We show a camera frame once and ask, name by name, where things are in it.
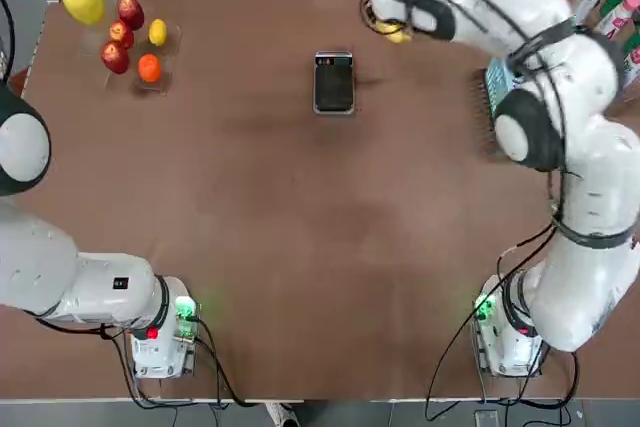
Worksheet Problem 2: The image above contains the red apple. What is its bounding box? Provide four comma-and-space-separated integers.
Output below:
108, 19, 135, 50
100, 40, 129, 76
118, 0, 146, 31

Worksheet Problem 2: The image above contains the orange mandarin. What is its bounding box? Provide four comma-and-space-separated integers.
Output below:
137, 53, 162, 83

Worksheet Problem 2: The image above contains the red-brown object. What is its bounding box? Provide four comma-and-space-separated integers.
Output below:
8, 66, 32, 98

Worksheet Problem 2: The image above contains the black cable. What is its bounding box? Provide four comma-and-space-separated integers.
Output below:
424, 224, 559, 422
542, 346, 581, 406
192, 314, 261, 407

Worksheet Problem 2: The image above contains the yellow lemon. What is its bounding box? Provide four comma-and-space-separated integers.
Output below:
148, 18, 168, 46

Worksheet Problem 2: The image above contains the yellow banana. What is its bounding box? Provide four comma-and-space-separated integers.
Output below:
374, 20, 414, 45

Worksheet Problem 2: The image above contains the white bottle pink label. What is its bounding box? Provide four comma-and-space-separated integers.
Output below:
622, 46, 640, 79
604, 0, 640, 46

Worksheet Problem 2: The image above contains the clear acrylic tray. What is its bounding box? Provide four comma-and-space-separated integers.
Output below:
79, 0, 121, 59
130, 20, 184, 97
102, 0, 151, 91

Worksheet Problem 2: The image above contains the light blue plastic basket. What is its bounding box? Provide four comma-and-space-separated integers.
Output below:
483, 57, 526, 121

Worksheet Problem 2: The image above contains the small digital kitchen scale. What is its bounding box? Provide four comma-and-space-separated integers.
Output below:
313, 50, 357, 117

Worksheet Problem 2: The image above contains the white shoe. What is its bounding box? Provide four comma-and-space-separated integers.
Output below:
264, 401, 296, 427

